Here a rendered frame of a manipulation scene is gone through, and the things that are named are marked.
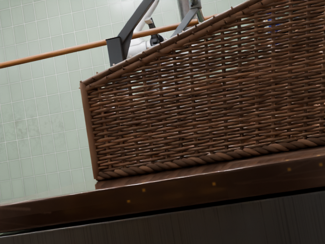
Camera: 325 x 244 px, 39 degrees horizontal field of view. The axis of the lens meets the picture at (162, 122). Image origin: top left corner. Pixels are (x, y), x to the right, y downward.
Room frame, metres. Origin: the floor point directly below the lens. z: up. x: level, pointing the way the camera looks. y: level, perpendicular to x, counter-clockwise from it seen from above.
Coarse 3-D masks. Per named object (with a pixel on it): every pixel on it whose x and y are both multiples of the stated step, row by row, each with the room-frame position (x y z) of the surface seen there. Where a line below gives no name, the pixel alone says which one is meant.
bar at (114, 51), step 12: (144, 0) 1.27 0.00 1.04; (192, 0) 1.66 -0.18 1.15; (144, 12) 1.27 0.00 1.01; (192, 12) 1.73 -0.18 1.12; (132, 24) 1.28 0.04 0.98; (180, 24) 1.74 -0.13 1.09; (120, 36) 1.28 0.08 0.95; (132, 36) 1.29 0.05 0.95; (108, 48) 1.28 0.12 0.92; (120, 48) 1.27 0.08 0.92; (120, 60) 1.28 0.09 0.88
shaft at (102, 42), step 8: (208, 16) 2.09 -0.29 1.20; (176, 24) 2.12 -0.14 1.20; (192, 24) 2.11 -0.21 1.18; (136, 32) 2.16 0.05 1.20; (144, 32) 2.15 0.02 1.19; (152, 32) 2.14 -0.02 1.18; (160, 32) 2.14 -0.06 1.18; (104, 40) 2.19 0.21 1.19; (64, 48) 2.23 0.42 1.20; (72, 48) 2.22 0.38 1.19; (80, 48) 2.21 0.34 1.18; (88, 48) 2.21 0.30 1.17; (32, 56) 2.26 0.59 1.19; (40, 56) 2.25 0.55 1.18; (48, 56) 2.24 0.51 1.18; (56, 56) 2.25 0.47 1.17; (0, 64) 2.29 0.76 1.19; (8, 64) 2.28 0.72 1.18; (16, 64) 2.28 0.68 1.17
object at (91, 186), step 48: (48, 192) 0.58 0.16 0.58; (96, 192) 0.46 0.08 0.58; (144, 192) 0.45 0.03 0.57; (192, 192) 0.45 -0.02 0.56; (240, 192) 0.44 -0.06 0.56; (288, 192) 0.46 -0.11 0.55; (0, 240) 0.49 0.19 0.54; (48, 240) 0.48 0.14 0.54; (96, 240) 0.47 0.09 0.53; (144, 240) 0.46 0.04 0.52; (192, 240) 0.45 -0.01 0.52; (240, 240) 0.45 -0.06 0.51; (288, 240) 0.44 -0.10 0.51
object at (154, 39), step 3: (153, 36) 2.29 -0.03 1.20; (156, 36) 2.30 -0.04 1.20; (159, 36) 2.34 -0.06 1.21; (150, 39) 2.35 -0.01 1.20; (153, 39) 2.29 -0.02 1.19; (156, 39) 2.29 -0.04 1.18; (159, 39) 2.34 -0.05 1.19; (162, 39) 2.34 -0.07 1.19; (150, 42) 2.35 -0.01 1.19; (153, 42) 2.29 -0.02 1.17; (156, 42) 2.29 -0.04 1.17
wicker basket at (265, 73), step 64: (256, 0) 0.64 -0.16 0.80; (320, 0) 0.63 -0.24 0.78; (128, 64) 0.67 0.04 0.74; (192, 64) 0.66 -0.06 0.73; (256, 64) 0.64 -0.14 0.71; (320, 64) 1.10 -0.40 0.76; (128, 128) 0.68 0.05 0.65; (192, 128) 0.66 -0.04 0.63; (256, 128) 0.64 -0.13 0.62; (320, 128) 0.63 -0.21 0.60
